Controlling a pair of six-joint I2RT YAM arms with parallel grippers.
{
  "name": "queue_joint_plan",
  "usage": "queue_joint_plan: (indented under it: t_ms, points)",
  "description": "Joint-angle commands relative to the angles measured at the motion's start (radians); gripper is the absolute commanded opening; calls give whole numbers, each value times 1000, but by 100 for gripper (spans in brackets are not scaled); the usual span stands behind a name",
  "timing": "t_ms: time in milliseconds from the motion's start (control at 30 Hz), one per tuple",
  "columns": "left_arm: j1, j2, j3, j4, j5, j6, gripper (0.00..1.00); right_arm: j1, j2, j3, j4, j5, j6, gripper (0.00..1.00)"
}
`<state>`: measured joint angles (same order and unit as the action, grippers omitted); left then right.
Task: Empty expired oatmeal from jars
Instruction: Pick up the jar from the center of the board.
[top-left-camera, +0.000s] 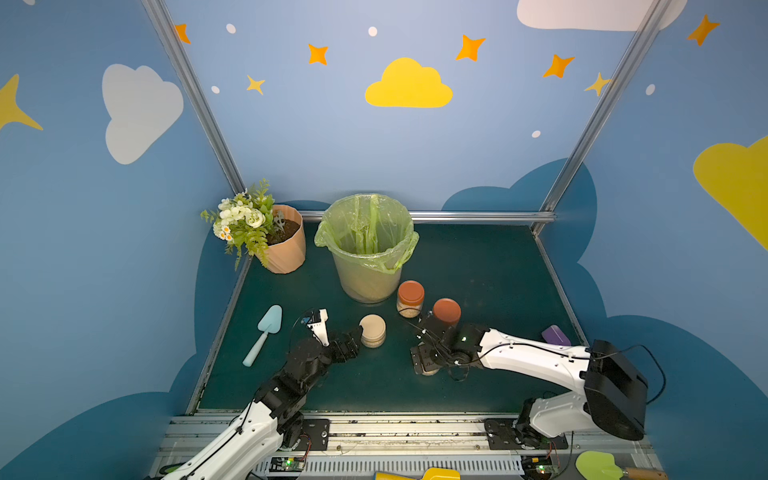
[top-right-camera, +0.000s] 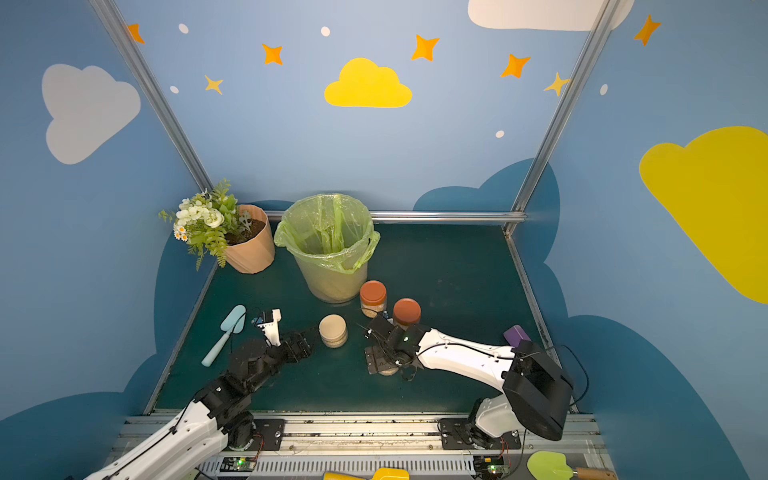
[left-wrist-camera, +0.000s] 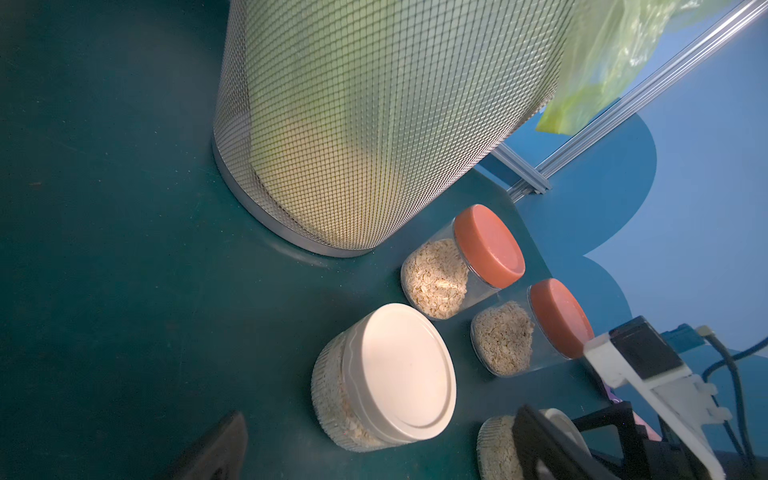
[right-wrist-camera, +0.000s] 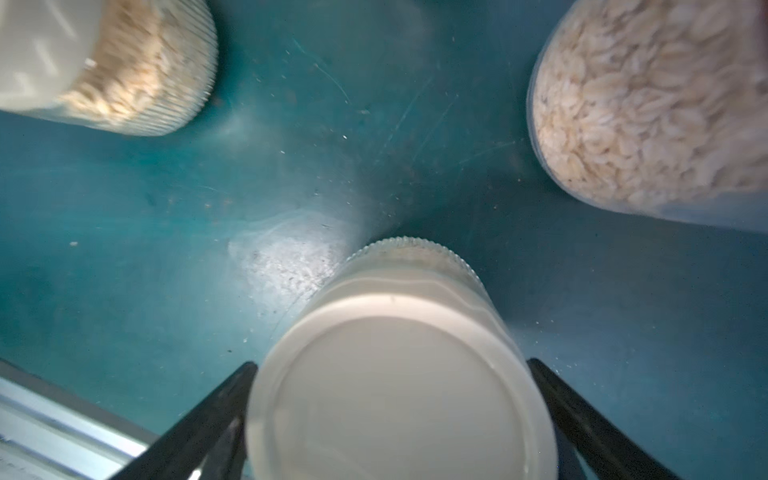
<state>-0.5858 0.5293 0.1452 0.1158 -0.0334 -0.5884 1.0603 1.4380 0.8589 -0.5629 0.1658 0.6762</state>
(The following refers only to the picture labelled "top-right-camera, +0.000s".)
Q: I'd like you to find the green spatula wooden handle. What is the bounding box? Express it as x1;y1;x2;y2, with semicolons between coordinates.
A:
526;451;618;480

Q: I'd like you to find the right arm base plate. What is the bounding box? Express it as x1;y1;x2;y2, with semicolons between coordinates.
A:
437;418;522;450

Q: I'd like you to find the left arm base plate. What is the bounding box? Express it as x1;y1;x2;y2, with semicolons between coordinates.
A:
227;417;285;452

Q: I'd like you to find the rear brown-lid oatmeal jar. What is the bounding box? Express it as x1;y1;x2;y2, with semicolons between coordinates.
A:
359;280;387;318

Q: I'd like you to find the beige-lid oatmeal jar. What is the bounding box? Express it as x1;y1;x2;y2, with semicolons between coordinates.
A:
375;358;400;376
318;314;348;348

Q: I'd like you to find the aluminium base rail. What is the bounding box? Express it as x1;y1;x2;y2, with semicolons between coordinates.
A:
98;411;616;480

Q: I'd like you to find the green plastic bin liner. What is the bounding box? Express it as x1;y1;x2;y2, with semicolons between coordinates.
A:
274;193;380;274

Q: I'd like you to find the mesh waste bin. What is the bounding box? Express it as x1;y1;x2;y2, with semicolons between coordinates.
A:
292;193;376;305

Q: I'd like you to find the controller board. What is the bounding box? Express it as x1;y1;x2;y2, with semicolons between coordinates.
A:
219;457;256;473
472;456;509;480

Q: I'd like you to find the right controller board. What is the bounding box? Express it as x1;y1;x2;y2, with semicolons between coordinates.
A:
472;456;509;480

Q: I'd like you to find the light blue spatula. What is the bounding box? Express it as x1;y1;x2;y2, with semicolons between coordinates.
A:
201;305;246;368

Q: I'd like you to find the right brown-lid oatmeal jar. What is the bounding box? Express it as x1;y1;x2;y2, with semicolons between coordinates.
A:
393;298;422;328

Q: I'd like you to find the artificial white flower plant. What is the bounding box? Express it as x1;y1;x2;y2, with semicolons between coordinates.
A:
158;179;252;268

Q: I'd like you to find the brown-lid oatmeal jar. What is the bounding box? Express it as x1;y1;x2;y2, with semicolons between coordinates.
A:
359;280;387;318
393;298;422;328

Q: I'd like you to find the purple pink-handled scoop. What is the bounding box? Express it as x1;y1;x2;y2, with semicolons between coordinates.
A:
503;325;531;348

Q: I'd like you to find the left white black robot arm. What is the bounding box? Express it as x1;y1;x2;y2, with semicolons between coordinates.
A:
89;332;313;479

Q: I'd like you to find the yellow scoop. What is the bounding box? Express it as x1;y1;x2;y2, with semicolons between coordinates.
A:
322;467;411;480

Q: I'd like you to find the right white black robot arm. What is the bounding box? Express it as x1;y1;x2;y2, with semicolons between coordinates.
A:
365;315;573;446

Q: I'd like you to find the left controller board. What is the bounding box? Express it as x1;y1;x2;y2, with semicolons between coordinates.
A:
219;457;256;473

